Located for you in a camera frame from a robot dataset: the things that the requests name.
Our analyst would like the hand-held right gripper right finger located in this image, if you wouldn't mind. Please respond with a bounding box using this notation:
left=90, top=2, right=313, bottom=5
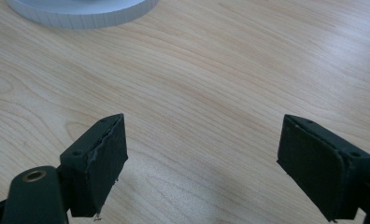
left=276, top=114, right=370, bottom=223

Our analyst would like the white stand with hooks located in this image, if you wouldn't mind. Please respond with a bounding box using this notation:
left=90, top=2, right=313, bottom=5
left=6, top=0, right=160, bottom=31

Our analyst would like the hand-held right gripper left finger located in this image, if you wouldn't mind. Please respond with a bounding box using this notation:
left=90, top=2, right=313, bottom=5
left=60, top=113, right=129, bottom=218

